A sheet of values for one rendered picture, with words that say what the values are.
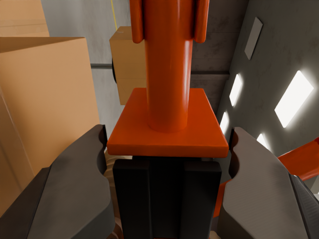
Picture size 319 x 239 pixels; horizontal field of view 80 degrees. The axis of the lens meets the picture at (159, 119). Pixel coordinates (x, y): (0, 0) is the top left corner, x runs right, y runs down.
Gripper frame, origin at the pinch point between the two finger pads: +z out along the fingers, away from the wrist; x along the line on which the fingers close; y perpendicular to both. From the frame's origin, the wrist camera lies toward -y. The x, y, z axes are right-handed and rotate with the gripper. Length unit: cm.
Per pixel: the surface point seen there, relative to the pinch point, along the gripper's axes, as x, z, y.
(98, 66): -65, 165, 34
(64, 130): -12.8, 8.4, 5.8
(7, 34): -53, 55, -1
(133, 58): -29, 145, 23
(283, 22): 289, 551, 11
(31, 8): -53, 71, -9
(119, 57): -39, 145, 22
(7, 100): -12.8, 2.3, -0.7
